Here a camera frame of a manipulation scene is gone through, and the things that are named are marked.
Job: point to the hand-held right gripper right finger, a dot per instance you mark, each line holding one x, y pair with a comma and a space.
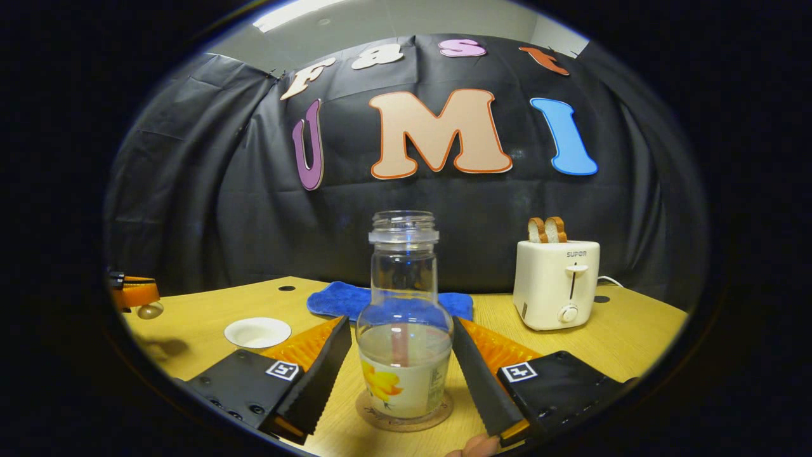
485, 387

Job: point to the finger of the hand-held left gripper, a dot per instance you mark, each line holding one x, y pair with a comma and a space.
136, 293

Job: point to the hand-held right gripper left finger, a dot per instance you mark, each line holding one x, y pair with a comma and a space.
317, 381

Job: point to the cream teacup lid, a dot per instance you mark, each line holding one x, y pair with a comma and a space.
151, 311

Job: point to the cream teacup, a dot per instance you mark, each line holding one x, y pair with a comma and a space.
257, 332

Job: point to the round cork coaster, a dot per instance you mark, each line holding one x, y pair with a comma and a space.
406, 424

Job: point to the clear glass water bottle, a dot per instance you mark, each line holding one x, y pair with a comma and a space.
404, 285

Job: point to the blue folded towel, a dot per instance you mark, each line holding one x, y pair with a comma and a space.
336, 301

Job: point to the white toaster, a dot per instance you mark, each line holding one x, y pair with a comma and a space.
545, 285

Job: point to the black backdrop cloth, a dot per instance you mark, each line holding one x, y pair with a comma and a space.
222, 209

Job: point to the toast bread slice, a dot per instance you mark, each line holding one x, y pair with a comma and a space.
556, 230
536, 230

